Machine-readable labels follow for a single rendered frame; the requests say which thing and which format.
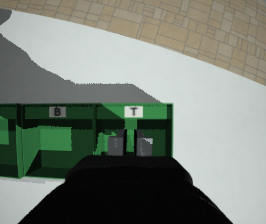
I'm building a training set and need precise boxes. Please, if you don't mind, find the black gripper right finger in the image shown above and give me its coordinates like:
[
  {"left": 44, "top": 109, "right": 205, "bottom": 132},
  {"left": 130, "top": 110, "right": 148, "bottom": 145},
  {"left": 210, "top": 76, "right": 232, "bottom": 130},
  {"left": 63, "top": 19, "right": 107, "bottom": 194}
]
[{"left": 134, "top": 129, "right": 153, "bottom": 156}]

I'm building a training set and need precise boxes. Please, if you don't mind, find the green bin rack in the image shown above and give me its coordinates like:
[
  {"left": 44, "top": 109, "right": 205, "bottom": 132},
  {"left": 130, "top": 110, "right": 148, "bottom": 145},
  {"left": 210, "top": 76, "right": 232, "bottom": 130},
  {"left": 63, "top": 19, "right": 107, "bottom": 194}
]
[{"left": 0, "top": 103, "right": 173, "bottom": 179}]

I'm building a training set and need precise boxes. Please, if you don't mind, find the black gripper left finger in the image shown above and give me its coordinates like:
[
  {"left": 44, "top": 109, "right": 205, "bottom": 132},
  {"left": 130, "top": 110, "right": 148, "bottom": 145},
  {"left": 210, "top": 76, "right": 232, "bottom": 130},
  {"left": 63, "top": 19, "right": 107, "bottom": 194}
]
[{"left": 108, "top": 129, "right": 127, "bottom": 156}]

